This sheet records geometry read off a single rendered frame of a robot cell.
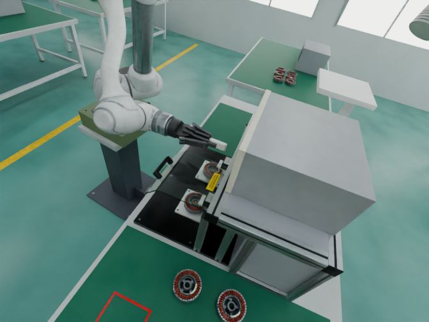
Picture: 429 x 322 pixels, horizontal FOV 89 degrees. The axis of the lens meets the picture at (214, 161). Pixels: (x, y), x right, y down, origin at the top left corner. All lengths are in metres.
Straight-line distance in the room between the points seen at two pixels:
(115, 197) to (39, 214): 0.56
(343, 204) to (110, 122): 0.72
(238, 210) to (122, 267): 0.54
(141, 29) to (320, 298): 1.44
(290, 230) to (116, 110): 0.66
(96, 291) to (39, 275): 0.99
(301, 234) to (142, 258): 0.64
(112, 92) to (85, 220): 1.44
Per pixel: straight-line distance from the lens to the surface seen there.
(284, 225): 0.78
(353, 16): 5.40
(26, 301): 1.96
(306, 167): 0.68
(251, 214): 0.75
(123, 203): 2.07
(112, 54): 0.88
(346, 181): 0.71
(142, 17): 1.20
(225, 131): 1.63
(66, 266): 1.95
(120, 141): 1.42
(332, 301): 1.20
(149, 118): 0.87
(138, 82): 1.40
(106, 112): 0.74
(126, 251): 1.06
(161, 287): 1.00
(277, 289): 1.06
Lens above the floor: 1.72
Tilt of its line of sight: 45 degrees down
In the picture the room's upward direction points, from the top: 14 degrees clockwise
